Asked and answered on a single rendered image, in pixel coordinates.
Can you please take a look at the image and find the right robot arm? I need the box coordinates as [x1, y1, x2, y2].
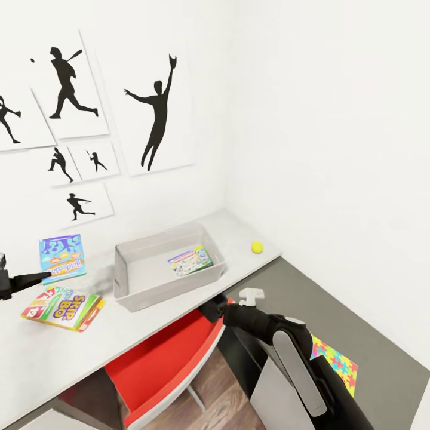
[207, 288, 374, 430]

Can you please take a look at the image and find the board game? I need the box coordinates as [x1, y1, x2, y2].
[168, 245, 213, 279]
[39, 234, 87, 285]
[19, 285, 106, 333]

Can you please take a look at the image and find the jigsaw puzzle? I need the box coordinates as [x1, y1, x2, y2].
[310, 337, 358, 397]

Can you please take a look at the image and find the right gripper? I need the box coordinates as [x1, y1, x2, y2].
[207, 302, 262, 336]

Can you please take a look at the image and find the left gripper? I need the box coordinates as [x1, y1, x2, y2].
[0, 269, 52, 300]

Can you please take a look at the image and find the tennis ball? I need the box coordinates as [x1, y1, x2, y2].
[251, 242, 263, 254]

